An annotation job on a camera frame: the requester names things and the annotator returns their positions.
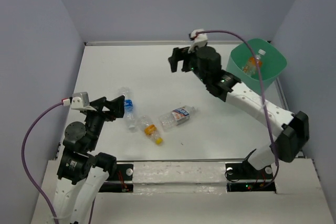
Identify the yellow cap orange label bottle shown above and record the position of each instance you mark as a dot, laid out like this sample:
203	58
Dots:
149	129

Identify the white foam strip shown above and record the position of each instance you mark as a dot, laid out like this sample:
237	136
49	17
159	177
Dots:
179	177

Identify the white blue label bottle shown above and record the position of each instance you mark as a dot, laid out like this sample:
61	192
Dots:
177	117

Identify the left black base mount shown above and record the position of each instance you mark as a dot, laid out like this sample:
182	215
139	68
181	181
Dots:
120	181

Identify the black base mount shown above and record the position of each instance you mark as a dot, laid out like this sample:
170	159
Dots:
120	181
242	177

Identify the blue label clear bottle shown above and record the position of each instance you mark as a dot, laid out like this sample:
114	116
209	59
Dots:
129	116

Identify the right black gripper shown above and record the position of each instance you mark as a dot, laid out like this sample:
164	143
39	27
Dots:
180	53

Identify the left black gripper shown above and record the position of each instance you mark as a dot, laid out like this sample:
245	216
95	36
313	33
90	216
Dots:
117	106

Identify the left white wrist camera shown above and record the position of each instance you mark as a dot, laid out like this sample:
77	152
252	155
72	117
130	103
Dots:
80	102

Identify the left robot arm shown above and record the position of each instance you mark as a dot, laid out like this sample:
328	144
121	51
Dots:
80	174

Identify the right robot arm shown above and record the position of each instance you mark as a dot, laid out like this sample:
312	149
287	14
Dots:
290	132

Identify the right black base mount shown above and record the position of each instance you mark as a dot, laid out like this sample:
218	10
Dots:
242	177

